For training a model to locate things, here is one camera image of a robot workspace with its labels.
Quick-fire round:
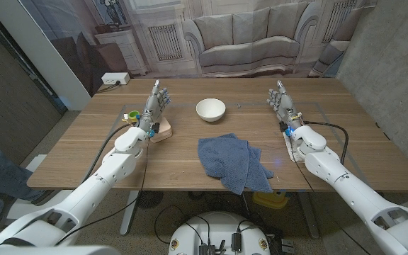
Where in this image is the white ceramic bowl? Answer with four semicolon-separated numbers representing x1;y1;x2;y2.
195;98;227;123

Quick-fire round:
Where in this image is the blue terry towel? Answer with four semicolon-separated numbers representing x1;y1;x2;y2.
197;132;275;196

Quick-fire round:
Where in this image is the white power strip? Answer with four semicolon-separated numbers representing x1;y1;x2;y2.
101;72;131;86

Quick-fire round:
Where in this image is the white table leg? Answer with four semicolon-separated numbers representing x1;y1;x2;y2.
119;190;140;237

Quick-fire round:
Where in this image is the yellow floor object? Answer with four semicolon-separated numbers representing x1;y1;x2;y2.
252;191;292;210

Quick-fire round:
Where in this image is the black power adapter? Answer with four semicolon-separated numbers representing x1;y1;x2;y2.
231;232;242;253

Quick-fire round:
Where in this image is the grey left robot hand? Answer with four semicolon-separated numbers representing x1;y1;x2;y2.
139;79;172;134

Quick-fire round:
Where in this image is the black round floor fan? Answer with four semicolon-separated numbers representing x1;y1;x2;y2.
136;191;164;210

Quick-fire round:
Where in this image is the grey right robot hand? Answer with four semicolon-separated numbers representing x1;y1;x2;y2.
266;79;304;132

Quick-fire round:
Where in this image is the printed living room backdrop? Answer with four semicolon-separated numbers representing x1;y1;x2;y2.
18;0;378;96

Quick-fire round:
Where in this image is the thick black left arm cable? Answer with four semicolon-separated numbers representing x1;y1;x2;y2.
81;120;141;183

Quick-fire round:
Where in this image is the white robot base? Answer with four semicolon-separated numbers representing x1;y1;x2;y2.
168;211;271;255

